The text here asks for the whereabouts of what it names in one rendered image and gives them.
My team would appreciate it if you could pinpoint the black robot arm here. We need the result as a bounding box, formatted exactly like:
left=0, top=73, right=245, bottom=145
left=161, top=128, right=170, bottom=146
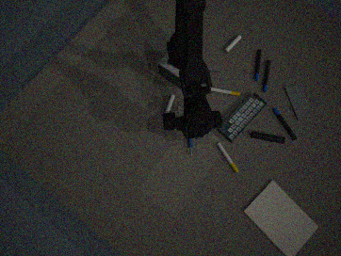
left=167, top=0, right=214, bottom=138

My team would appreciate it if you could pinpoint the black pen with blue cap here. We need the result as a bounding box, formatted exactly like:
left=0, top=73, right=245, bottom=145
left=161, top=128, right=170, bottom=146
left=254, top=49, right=262, bottom=81
left=262, top=60, right=270, bottom=92
left=272, top=107, right=297, bottom=140

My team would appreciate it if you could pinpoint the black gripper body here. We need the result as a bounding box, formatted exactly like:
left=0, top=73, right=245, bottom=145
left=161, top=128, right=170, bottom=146
left=163, top=104, right=222, bottom=130

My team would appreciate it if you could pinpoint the blue stylus with grey tip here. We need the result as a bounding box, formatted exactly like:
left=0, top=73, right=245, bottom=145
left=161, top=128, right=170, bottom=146
left=187, top=133, right=193, bottom=154

